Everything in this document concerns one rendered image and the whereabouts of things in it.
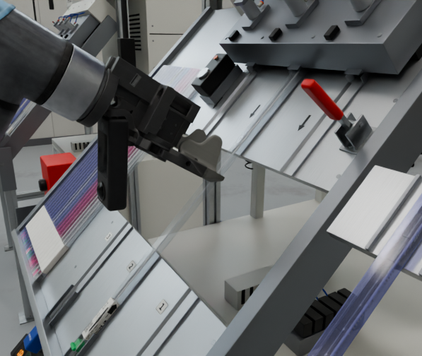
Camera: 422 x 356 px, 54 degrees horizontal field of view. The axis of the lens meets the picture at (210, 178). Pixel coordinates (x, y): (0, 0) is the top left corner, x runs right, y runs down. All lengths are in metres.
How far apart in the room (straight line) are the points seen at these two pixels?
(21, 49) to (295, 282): 0.35
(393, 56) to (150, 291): 0.40
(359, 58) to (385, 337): 0.53
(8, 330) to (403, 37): 1.81
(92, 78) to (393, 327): 0.70
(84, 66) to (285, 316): 0.33
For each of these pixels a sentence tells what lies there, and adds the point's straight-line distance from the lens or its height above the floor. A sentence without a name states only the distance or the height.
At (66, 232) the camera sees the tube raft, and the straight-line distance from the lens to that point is 0.82.
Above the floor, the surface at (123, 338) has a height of 0.78.
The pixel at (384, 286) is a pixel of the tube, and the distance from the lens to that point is 0.30.
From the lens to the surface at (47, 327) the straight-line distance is 0.69.
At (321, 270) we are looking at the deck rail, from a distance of 0.45.
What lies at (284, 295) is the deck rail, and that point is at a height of 0.89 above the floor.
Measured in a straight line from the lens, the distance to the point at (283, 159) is 0.53.
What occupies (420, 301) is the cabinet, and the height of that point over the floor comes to 0.62.
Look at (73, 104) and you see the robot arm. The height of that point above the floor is 1.07.
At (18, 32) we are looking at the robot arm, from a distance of 0.45.
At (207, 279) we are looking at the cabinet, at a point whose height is 0.62.
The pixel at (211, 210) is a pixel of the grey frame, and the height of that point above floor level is 0.66.
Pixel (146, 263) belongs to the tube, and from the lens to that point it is 0.58.
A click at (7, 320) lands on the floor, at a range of 2.06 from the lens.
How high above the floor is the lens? 1.13
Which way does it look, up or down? 18 degrees down
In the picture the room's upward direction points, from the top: straight up
